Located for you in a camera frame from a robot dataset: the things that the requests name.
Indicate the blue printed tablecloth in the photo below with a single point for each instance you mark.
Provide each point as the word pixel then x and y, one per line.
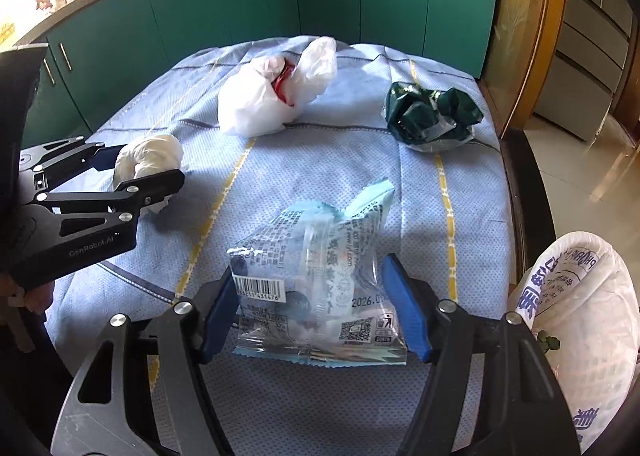
pixel 320 171

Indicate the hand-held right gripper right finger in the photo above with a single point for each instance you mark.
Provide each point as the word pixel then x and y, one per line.
pixel 405 306

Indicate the red crumpled packaging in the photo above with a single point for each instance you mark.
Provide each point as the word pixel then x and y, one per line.
pixel 284 84

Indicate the white plastic bag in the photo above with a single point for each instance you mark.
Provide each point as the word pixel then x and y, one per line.
pixel 245 106

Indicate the wooden framed glass door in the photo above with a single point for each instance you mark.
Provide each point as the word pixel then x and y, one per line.
pixel 520 26

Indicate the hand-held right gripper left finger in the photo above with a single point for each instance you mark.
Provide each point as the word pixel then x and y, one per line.
pixel 220 316

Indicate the clear light-blue food wrapper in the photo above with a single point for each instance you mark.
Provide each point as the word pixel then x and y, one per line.
pixel 320 256

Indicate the white printed garbage bag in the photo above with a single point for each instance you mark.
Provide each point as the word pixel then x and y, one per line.
pixel 590 311

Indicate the grey refrigerator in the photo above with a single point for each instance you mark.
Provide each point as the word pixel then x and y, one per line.
pixel 585 36

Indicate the teal kitchen cabinets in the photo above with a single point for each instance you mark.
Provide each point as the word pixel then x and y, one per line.
pixel 200 6

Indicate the person's left hand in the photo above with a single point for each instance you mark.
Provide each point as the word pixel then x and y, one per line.
pixel 37 298

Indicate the white tissue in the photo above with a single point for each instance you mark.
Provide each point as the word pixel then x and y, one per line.
pixel 150 151

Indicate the dark green crumpled wrapper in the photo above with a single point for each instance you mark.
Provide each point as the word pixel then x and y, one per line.
pixel 415 121

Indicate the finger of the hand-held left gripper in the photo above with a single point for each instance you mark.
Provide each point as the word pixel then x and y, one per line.
pixel 150 183
pixel 75 151

